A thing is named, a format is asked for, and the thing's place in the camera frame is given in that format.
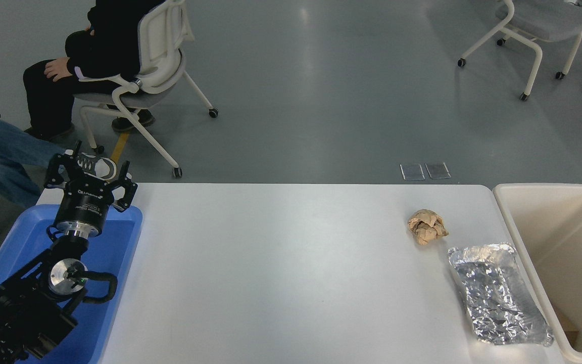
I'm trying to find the crumpled silver foil tray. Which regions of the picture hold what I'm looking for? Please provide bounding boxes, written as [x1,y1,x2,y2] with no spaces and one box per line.
[447,243,555,346]

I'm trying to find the clear floor plate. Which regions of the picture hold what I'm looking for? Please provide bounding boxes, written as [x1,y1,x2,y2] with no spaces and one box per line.
[400,163,426,181]
[425,162,452,179]

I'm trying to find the person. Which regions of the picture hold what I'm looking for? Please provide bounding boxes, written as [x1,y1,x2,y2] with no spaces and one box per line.
[22,0,165,141]
[0,109,119,209]

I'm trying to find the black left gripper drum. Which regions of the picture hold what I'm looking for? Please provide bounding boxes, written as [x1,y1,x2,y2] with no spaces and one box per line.
[54,177,115,231]

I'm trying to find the person's left hand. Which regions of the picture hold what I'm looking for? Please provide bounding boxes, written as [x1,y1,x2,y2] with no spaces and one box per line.
[43,57,72,83]

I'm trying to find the white chair with grey seat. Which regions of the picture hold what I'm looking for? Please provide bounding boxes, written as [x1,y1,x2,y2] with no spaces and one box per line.
[73,0,219,179]
[457,0,582,102]

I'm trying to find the large pale plastic bin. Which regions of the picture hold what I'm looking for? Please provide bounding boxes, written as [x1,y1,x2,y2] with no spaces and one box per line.
[493,183,582,363]

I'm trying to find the blue plastic tray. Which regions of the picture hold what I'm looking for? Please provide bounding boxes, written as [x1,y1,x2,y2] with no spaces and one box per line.
[0,204,143,364]

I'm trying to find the crumpled tan paper ball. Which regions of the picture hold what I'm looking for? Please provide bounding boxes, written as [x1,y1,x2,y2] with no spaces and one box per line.
[407,209,449,246]

